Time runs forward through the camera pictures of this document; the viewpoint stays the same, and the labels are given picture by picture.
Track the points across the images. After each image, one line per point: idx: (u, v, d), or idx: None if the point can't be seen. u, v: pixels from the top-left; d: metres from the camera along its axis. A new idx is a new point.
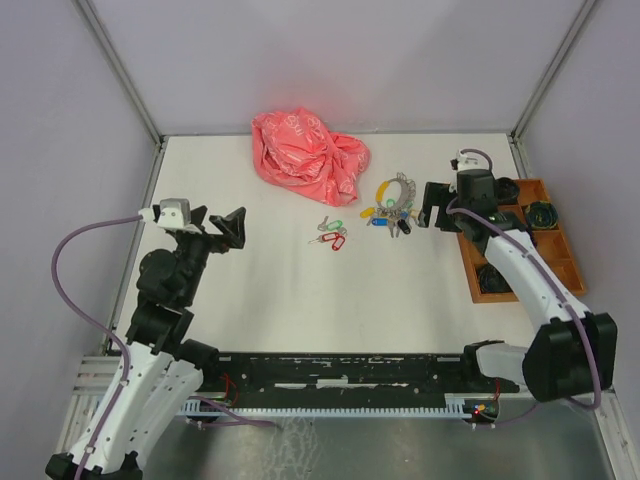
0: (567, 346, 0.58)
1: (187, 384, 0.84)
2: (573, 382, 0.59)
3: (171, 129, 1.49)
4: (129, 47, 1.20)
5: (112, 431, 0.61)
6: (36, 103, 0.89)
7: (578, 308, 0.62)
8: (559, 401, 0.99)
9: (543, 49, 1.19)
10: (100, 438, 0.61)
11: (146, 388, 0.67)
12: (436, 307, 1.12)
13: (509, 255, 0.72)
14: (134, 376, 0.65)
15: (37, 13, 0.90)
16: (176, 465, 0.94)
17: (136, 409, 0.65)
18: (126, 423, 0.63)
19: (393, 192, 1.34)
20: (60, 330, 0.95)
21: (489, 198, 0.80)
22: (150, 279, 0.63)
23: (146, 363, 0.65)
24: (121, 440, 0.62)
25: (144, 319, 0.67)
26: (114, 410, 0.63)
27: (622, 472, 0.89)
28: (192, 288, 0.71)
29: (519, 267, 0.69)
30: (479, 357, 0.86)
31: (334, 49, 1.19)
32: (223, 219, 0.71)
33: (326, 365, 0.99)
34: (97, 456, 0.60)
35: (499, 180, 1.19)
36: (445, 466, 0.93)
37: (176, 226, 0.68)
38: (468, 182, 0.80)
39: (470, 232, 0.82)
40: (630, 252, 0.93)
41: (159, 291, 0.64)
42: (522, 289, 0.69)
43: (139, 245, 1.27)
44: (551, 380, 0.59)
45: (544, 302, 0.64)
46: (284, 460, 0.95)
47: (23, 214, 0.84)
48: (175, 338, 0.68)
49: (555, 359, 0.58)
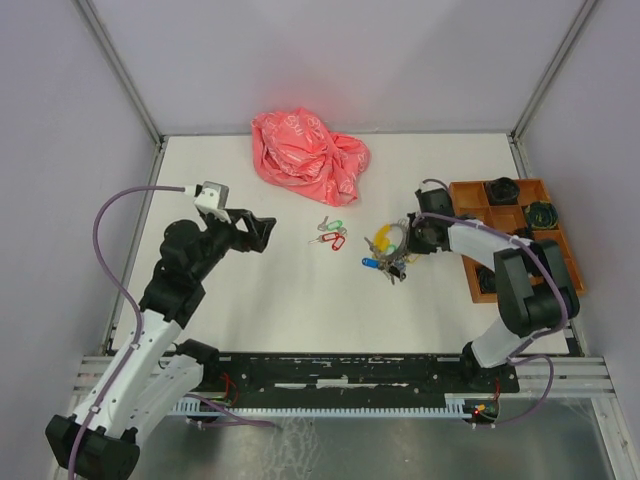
0: (523, 270, 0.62)
1: (188, 375, 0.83)
2: (547, 310, 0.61)
3: (171, 129, 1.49)
4: (129, 46, 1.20)
5: (119, 392, 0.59)
6: (35, 103, 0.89)
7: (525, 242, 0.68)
8: (560, 400, 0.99)
9: (544, 50, 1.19)
10: (105, 398, 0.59)
11: (154, 356, 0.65)
12: (435, 307, 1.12)
13: (462, 232, 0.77)
14: (145, 341, 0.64)
15: (37, 13, 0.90)
16: (176, 464, 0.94)
17: (143, 376, 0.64)
18: (133, 387, 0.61)
19: (394, 237, 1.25)
20: (60, 329, 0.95)
21: (446, 207, 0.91)
22: (168, 242, 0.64)
23: (158, 330, 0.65)
24: (126, 404, 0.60)
25: (157, 290, 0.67)
26: (122, 373, 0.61)
27: (622, 472, 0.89)
28: (207, 267, 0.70)
29: (470, 234, 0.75)
30: (476, 354, 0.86)
31: (334, 49, 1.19)
32: (253, 216, 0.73)
33: (326, 365, 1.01)
34: (102, 416, 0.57)
35: (500, 179, 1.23)
36: (446, 465, 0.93)
37: (209, 206, 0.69)
38: (426, 197, 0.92)
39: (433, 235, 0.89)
40: (629, 253, 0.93)
41: (180, 257, 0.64)
42: (477, 250, 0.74)
43: (139, 245, 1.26)
44: (522, 309, 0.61)
45: (495, 246, 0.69)
46: (284, 460, 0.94)
47: (24, 215, 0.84)
48: (187, 310, 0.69)
49: (516, 284, 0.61)
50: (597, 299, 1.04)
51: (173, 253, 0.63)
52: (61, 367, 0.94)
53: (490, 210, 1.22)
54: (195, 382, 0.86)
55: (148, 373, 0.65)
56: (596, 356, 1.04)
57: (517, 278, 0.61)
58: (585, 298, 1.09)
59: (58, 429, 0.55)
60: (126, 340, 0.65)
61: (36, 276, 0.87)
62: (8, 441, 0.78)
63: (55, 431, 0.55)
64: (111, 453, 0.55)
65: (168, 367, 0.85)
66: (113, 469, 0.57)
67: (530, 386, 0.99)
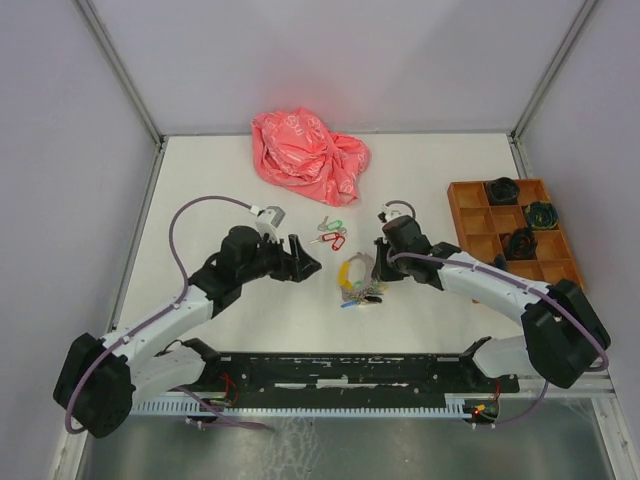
0: (555, 327, 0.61)
1: (191, 365, 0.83)
2: (584, 356, 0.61)
3: (171, 129, 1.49)
4: (129, 46, 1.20)
5: (149, 335, 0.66)
6: (35, 103, 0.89)
7: (541, 286, 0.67)
8: (560, 400, 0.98)
9: (544, 49, 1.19)
10: (135, 335, 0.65)
11: (184, 323, 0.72)
12: (435, 307, 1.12)
13: (461, 276, 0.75)
14: (186, 304, 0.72)
15: (37, 13, 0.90)
16: (176, 464, 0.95)
17: (170, 334, 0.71)
18: (161, 337, 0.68)
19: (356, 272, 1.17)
20: (60, 329, 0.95)
21: (420, 238, 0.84)
22: (234, 238, 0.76)
23: (198, 302, 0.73)
24: (146, 350, 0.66)
25: (208, 274, 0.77)
26: (157, 322, 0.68)
27: (622, 472, 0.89)
28: (246, 275, 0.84)
29: (474, 280, 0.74)
30: (479, 364, 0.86)
31: (334, 49, 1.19)
32: (298, 241, 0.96)
33: (326, 365, 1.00)
34: (128, 348, 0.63)
35: (500, 180, 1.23)
36: (446, 465, 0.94)
37: (267, 222, 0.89)
38: (396, 233, 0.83)
39: (418, 274, 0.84)
40: (629, 253, 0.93)
41: (237, 251, 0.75)
42: (485, 295, 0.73)
43: (139, 245, 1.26)
44: (564, 366, 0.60)
45: (512, 297, 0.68)
46: (284, 460, 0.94)
47: (24, 216, 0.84)
48: (223, 301, 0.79)
49: (553, 343, 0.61)
50: (597, 299, 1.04)
51: (234, 248, 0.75)
52: (62, 367, 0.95)
53: (490, 211, 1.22)
54: (190, 378, 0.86)
55: (172, 335, 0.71)
56: None
57: (554, 338, 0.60)
58: None
59: (86, 344, 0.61)
60: (169, 298, 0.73)
61: (36, 276, 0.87)
62: (8, 440, 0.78)
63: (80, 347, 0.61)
64: (118, 383, 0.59)
65: (174, 353, 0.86)
66: (112, 406, 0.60)
67: (530, 386, 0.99)
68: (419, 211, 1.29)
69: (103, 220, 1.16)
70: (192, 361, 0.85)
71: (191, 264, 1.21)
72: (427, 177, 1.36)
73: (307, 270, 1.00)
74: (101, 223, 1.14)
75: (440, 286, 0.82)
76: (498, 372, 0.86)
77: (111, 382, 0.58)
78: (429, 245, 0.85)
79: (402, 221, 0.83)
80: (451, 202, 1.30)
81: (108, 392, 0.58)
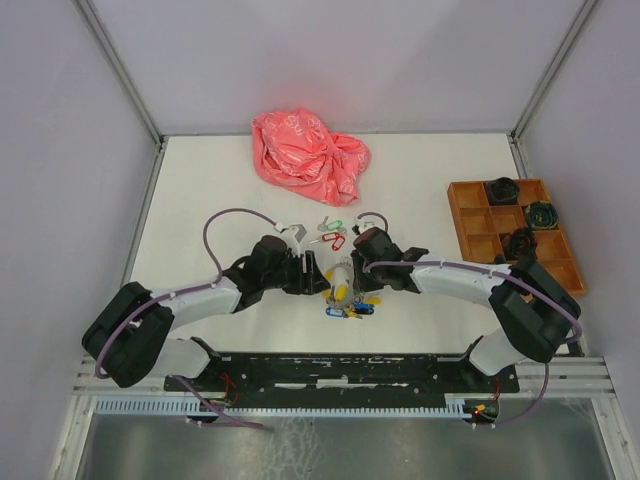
0: (522, 304, 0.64)
1: (193, 360, 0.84)
2: (558, 327, 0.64)
3: (172, 129, 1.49)
4: (129, 46, 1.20)
5: (190, 301, 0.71)
6: (35, 104, 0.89)
7: (504, 268, 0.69)
8: (560, 400, 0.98)
9: (544, 50, 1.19)
10: (179, 296, 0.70)
11: (214, 303, 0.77)
12: (433, 307, 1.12)
13: (432, 275, 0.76)
14: (223, 285, 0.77)
15: (37, 13, 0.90)
16: (176, 465, 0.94)
17: (202, 307, 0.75)
18: (197, 306, 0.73)
19: (341, 276, 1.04)
20: (60, 328, 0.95)
21: (391, 247, 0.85)
22: (267, 245, 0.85)
23: (232, 287, 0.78)
24: (182, 314, 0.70)
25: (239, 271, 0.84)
26: (199, 291, 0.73)
27: (622, 472, 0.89)
28: (269, 282, 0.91)
29: (444, 276, 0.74)
30: (475, 363, 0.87)
31: (335, 49, 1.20)
32: (313, 256, 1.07)
33: (326, 365, 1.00)
34: (173, 303, 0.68)
35: (500, 180, 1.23)
36: (446, 466, 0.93)
37: (291, 236, 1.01)
38: (366, 245, 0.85)
39: (395, 282, 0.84)
40: (629, 252, 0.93)
41: (267, 255, 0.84)
42: (457, 288, 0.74)
43: (139, 245, 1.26)
44: (541, 342, 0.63)
45: (479, 283, 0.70)
46: (284, 460, 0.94)
47: (23, 216, 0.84)
48: (246, 301, 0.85)
49: (525, 320, 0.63)
50: (597, 299, 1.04)
51: (266, 252, 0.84)
52: (62, 367, 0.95)
53: (490, 210, 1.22)
54: (193, 370, 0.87)
55: (201, 310, 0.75)
56: (596, 356, 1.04)
57: (523, 315, 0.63)
58: (585, 298, 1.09)
59: (135, 291, 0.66)
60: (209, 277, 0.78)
61: (36, 276, 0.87)
62: (7, 440, 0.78)
63: (128, 293, 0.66)
64: (157, 331, 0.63)
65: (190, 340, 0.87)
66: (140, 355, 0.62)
67: (530, 386, 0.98)
68: (418, 211, 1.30)
69: (103, 220, 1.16)
70: (196, 357, 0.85)
71: (191, 264, 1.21)
72: (427, 177, 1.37)
73: (319, 286, 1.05)
74: (101, 223, 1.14)
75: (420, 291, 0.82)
76: (497, 371, 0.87)
77: (153, 328, 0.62)
78: (402, 253, 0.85)
79: (372, 233, 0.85)
80: (451, 202, 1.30)
81: (148, 335, 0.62)
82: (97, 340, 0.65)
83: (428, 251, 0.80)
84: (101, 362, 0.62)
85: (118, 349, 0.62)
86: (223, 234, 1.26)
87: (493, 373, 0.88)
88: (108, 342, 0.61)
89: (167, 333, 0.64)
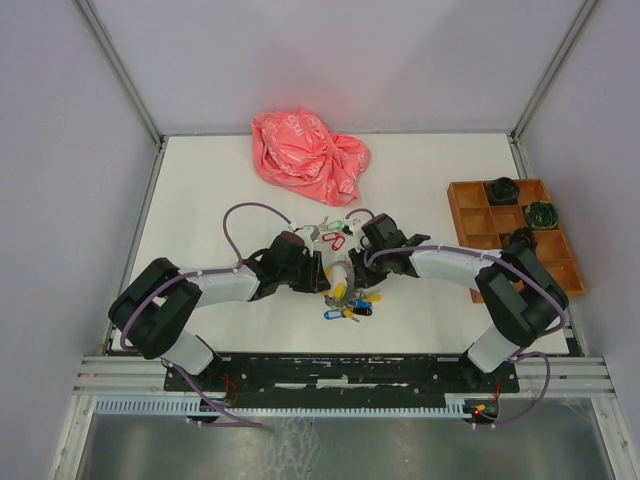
0: (509, 286, 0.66)
1: (197, 358, 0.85)
2: (543, 312, 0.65)
3: (172, 129, 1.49)
4: (129, 46, 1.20)
5: (216, 281, 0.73)
6: (35, 104, 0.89)
7: (494, 252, 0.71)
8: (560, 400, 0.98)
9: (545, 49, 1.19)
10: (205, 275, 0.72)
11: (233, 288, 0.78)
12: (433, 307, 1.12)
13: (429, 258, 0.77)
14: (244, 271, 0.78)
15: (37, 13, 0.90)
16: (175, 464, 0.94)
17: (223, 292, 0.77)
18: (220, 288, 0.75)
19: (341, 275, 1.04)
20: (62, 328, 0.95)
21: (395, 233, 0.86)
22: (286, 240, 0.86)
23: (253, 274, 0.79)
24: (207, 292, 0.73)
25: (256, 263, 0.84)
26: (224, 275, 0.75)
27: (622, 472, 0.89)
28: (282, 275, 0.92)
29: (440, 259, 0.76)
30: (475, 360, 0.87)
31: (334, 49, 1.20)
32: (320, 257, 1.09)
33: (326, 365, 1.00)
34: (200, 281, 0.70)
35: (500, 179, 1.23)
36: (446, 466, 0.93)
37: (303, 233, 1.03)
38: (373, 230, 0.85)
39: (397, 265, 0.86)
40: (629, 252, 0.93)
41: (286, 251, 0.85)
42: (455, 273, 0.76)
43: (139, 245, 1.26)
44: (524, 325, 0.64)
45: (470, 266, 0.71)
46: (284, 460, 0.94)
47: (22, 217, 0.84)
48: (263, 291, 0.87)
49: (510, 302, 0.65)
50: (597, 298, 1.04)
51: (285, 246, 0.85)
52: (60, 366, 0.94)
53: (490, 210, 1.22)
54: (195, 369, 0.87)
55: (221, 294, 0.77)
56: (596, 355, 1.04)
57: (509, 298, 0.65)
58: (585, 299, 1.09)
59: (163, 267, 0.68)
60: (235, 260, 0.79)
61: (36, 276, 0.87)
62: (7, 441, 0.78)
63: (156, 268, 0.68)
64: (186, 305, 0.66)
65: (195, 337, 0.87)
66: (167, 327, 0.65)
67: (530, 386, 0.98)
68: (419, 210, 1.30)
69: (103, 221, 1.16)
70: (199, 353, 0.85)
71: (190, 264, 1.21)
72: (427, 177, 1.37)
73: (324, 285, 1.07)
74: (101, 223, 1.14)
75: (421, 274, 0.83)
76: (495, 367, 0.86)
77: (182, 301, 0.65)
78: (405, 238, 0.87)
79: (379, 218, 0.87)
80: (451, 202, 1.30)
81: (177, 308, 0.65)
82: (123, 312, 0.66)
83: (430, 238, 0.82)
84: (127, 332, 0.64)
85: (145, 321, 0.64)
86: (222, 234, 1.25)
87: (491, 371, 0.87)
88: (135, 313, 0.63)
89: (194, 306, 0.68)
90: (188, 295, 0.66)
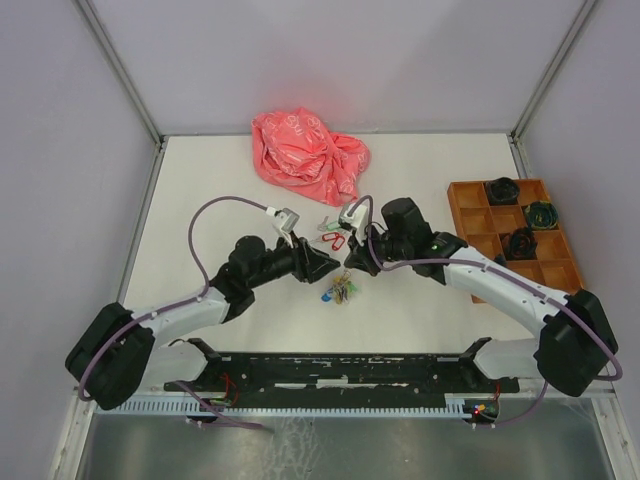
0: (573, 340, 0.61)
1: (188, 360, 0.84)
2: (598, 368, 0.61)
3: (172, 129, 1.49)
4: (129, 46, 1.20)
5: (173, 318, 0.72)
6: (35, 104, 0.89)
7: (558, 296, 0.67)
8: (559, 400, 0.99)
9: (545, 49, 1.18)
10: (160, 314, 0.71)
11: (195, 318, 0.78)
12: (432, 307, 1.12)
13: (470, 275, 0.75)
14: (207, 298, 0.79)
15: (37, 13, 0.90)
16: (175, 464, 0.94)
17: (188, 322, 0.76)
18: (182, 322, 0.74)
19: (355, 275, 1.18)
20: (61, 328, 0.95)
21: (422, 226, 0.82)
22: (242, 253, 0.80)
23: (217, 300, 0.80)
24: (166, 331, 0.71)
25: (221, 284, 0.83)
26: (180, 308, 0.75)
27: (622, 472, 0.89)
28: (260, 280, 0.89)
29: (483, 281, 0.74)
30: (479, 364, 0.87)
31: (334, 49, 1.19)
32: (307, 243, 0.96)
33: (326, 365, 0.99)
34: (154, 323, 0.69)
35: (500, 179, 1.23)
36: (445, 466, 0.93)
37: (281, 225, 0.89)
38: (399, 218, 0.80)
39: (421, 268, 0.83)
40: (629, 253, 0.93)
41: (245, 267, 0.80)
42: (494, 296, 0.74)
43: (139, 245, 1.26)
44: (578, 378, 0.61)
45: (529, 305, 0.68)
46: (284, 460, 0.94)
47: (22, 217, 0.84)
48: (237, 310, 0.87)
49: (571, 356, 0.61)
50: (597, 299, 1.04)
51: (241, 263, 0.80)
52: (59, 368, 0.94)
53: (490, 211, 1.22)
54: (189, 374, 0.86)
55: (184, 327, 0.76)
56: None
57: (572, 352, 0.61)
58: None
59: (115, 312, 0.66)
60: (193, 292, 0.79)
61: (35, 276, 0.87)
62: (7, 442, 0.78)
63: (108, 314, 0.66)
64: (137, 354, 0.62)
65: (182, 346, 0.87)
66: (122, 377, 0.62)
67: (530, 386, 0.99)
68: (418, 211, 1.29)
69: (103, 221, 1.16)
70: (198, 356, 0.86)
71: (190, 264, 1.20)
72: (426, 177, 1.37)
73: (318, 272, 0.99)
74: (101, 223, 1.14)
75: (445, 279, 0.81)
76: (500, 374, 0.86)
77: (133, 350, 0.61)
78: (430, 231, 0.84)
79: (406, 207, 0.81)
80: (451, 203, 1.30)
81: (128, 357, 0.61)
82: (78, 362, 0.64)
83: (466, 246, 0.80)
84: (83, 384, 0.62)
85: (101, 371, 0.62)
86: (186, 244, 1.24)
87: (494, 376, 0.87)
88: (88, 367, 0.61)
89: (150, 353, 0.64)
90: (136, 342, 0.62)
